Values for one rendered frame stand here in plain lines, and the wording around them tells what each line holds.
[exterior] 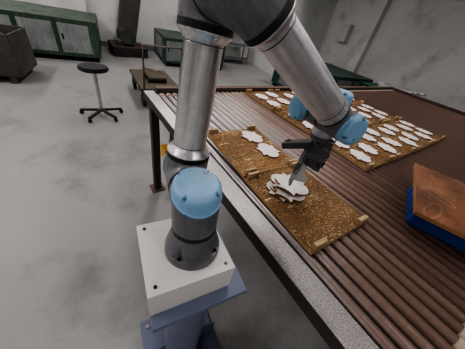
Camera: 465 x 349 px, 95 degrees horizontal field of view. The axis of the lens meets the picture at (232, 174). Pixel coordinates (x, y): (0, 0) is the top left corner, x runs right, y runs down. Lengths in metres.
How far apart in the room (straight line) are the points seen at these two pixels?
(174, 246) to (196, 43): 0.46
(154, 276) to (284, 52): 0.56
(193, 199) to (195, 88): 0.24
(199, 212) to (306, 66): 0.35
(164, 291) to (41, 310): 1.26
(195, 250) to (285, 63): 0.45
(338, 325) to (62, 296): 1.51
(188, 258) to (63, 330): 1.20
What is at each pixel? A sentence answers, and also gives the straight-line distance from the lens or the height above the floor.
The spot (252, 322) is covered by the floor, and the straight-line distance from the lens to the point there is 1.64.
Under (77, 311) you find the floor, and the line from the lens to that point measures 1.71.
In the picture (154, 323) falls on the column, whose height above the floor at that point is 0.87.
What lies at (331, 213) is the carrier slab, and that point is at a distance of 0.97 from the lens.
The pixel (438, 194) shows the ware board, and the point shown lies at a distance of 1.31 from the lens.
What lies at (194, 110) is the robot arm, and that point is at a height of 1.32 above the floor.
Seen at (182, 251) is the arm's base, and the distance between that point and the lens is 0.58.
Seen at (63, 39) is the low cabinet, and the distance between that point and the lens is 6.29.
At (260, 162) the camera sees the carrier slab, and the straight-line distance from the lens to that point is 1.09.
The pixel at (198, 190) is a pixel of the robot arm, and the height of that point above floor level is 1.19.
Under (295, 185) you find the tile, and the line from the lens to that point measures 0.92.
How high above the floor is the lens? 1.51
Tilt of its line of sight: 37 degrees down
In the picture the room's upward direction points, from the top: 13 degrees clockwise
